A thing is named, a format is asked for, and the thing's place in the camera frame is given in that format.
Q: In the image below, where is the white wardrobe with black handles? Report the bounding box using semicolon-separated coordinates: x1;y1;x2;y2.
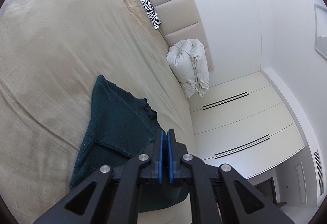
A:
188;72;305;179

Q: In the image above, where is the folded white duvet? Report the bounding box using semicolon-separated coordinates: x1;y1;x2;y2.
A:
166;39;209;98

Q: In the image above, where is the beige padded headboard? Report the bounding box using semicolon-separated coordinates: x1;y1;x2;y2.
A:
151;0;214;71

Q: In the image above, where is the zebra print pillow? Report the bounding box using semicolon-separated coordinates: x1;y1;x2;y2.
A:
139;0;161;30

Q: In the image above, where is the dark teal knit sweater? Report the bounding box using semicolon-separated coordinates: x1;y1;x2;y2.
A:
69;74;190;213

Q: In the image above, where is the beige bed with sheet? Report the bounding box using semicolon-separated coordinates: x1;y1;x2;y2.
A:
1;0;196;223

